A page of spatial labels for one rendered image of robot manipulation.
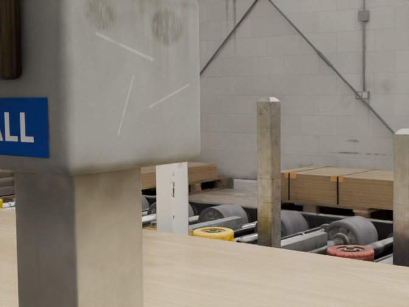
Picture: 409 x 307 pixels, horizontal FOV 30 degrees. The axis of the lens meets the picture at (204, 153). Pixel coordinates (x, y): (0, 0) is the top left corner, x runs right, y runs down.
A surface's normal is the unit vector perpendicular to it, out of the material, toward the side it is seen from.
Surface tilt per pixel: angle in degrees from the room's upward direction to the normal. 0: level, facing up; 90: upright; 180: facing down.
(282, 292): 0
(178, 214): 90
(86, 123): 90
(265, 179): 90
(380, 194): 90
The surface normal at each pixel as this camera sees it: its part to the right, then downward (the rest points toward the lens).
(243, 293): -0.01, -1.00
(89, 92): 0.77, 0.04
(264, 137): -0.63, 0.07
